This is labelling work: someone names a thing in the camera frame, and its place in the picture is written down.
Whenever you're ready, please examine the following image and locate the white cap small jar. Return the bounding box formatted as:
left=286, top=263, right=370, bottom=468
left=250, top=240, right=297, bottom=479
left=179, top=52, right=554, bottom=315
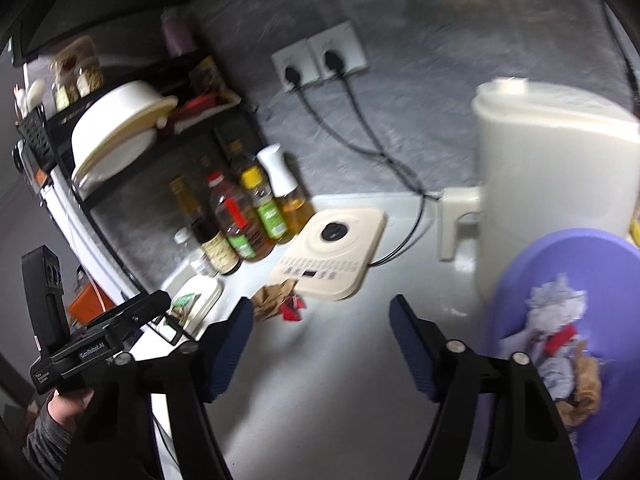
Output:
left=174, top=228, right=218, bottom=278

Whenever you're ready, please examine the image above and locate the red wrapper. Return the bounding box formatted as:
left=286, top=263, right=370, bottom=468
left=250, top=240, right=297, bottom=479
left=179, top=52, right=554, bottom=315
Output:
left=280, top=295, right=306, bottom=322

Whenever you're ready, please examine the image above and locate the dark sauce bottle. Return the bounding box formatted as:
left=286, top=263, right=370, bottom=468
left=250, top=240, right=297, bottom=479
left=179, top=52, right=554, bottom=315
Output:
left=169, top=177, right=241, bottom=275

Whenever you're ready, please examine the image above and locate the small brown paper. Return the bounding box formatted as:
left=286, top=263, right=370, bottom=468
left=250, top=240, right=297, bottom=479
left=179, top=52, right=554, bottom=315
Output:
left=555, top=340, right=602, bottom=428

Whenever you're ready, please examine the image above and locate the black power cable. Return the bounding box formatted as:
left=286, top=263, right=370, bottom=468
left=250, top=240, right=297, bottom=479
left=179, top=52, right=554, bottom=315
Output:
left=323, top=51, right=426, bottom=267
left=283, top=66, right=442, bottom=201

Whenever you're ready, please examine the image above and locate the black power cable left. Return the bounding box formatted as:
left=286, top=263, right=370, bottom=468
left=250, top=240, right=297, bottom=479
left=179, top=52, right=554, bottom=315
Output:
left=283, top=66, right=442, bottom=201

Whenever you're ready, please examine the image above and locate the yellow cap green label bottle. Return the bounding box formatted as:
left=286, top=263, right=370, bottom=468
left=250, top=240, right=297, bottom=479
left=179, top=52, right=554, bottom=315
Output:
left=228, top=140, right=292, bottom=244

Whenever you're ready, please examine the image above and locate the left hand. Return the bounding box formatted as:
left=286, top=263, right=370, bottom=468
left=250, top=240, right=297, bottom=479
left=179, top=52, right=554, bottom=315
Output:
left=47, top=388, right=94, bottom=434

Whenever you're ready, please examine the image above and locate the white bowl on shelf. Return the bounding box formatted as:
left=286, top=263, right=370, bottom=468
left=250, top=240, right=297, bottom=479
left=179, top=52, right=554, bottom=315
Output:
left=72, top=80, right=178, bottom=195

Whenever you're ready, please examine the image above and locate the large brown paper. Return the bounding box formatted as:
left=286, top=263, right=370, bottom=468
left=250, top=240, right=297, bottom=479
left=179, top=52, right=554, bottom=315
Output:
left=250, top=280, right=297, bottom=321

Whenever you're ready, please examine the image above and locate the white plastic container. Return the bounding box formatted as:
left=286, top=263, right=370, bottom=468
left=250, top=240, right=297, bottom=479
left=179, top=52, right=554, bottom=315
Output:
left=162, top=274, right=222, bottom=336

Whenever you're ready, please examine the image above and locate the black hanging cable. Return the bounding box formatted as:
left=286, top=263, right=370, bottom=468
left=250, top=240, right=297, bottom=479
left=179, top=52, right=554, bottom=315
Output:
left=598, top=0, right=640, bottom=106

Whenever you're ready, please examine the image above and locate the black power cable right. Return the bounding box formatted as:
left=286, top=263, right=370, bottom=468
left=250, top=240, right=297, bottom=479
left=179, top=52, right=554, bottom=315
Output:
left=323, top=51, right=426, bottom=267

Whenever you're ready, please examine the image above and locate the yellow detergent bottle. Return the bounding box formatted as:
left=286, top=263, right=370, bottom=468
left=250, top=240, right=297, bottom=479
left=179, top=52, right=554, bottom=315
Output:
left=628, top=204, right=640, bottom=247

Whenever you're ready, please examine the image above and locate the purple plastic trash bin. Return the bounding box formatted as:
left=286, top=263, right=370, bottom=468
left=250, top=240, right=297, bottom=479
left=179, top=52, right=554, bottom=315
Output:
left=487, top=229, right=639, bottom=479

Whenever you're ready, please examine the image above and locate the white cap oil sprayer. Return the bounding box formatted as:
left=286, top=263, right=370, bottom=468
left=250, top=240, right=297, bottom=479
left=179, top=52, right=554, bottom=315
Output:
left=257, top=144, right=314, bottom=235

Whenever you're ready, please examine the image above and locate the white wall socket right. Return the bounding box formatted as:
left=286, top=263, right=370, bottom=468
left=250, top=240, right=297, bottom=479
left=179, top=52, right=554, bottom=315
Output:
left=307, top=22, right=369, bottom=81

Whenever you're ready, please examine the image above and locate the white wall socket left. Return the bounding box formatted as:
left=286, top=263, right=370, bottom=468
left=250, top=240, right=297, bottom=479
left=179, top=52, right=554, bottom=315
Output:
left=271, top=39, right=322, bottom=93

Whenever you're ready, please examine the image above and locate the red cap oil bottle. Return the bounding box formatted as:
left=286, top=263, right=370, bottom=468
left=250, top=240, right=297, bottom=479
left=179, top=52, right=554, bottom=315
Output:
left=206, top=171, right=273, bottom=262

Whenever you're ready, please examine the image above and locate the cream induction cooker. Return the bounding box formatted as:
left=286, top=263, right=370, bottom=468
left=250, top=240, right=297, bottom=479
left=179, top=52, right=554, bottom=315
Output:
left=268, top=207, right=386, bottom=301

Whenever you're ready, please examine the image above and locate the white wall socket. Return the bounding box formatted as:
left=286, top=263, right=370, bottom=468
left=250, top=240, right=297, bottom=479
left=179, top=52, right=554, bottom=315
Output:
left=307, top=22, right=369, bottom=81
left=271, top=39, right=322, bottom=93

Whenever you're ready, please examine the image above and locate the white tissue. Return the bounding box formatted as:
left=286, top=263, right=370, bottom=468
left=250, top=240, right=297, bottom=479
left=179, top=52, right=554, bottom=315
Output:
left=525, top=273, right=588, bottom=336

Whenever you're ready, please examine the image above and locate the cream air fryer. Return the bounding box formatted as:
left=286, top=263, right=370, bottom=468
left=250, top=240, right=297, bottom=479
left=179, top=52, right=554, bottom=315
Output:
left=438, top=78, right=639, bottom=301

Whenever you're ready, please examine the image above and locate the black kitchen rack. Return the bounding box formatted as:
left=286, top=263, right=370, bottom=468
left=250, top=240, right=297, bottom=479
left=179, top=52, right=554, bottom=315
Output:
left=15, top=49, right=265, bottom=295

